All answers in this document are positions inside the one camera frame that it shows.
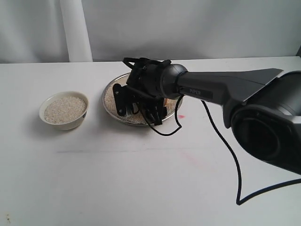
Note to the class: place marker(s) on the rice heap on plate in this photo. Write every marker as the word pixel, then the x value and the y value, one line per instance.
pixel 109 104

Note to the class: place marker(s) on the uncooked white rice grains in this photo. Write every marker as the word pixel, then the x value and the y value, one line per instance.
pixel 64 110

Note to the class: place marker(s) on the small cream ceramic bowl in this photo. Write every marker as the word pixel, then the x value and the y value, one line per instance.
pixel 66 126

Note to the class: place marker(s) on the brown wooden cup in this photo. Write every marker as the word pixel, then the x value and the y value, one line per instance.
pixel 169 103

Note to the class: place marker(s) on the round steel plate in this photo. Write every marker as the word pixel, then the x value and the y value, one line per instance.
pixel 131 107

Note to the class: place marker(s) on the white backdrop curtain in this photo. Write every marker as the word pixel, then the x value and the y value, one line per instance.
pixel 45 31

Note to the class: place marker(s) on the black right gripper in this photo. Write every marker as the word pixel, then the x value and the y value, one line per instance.
pixel 145 78

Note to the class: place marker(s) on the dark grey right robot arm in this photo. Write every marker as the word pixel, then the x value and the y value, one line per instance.
pixel 261 107

